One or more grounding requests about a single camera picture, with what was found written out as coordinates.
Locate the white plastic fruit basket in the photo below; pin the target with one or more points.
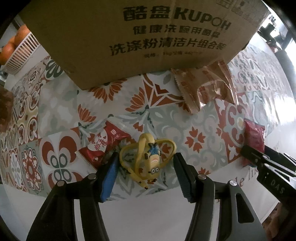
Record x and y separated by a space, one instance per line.
23 53

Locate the brown cardboard box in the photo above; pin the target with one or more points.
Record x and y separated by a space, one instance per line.
115 34

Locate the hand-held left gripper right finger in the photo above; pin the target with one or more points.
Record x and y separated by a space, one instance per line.
185 180

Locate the yellow cartoon figure toy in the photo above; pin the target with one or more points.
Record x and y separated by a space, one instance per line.
151 160

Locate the orange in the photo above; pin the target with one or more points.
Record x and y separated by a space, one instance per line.
7 52
23 34

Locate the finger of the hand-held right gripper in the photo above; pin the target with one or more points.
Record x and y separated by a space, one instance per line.
252 155
282 158

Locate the grey dining chair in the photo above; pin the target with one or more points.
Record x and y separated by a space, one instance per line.
275 30

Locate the patterned tablecloth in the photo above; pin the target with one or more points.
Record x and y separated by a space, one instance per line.
148 215

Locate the brown snack packet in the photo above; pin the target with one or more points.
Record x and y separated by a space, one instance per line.
203 85

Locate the dark red snack packet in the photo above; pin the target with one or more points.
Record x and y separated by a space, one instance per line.
254 136

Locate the red and white snack packet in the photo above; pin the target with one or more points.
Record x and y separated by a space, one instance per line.
99 143

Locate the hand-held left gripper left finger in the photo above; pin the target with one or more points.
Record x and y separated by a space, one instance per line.
108 178

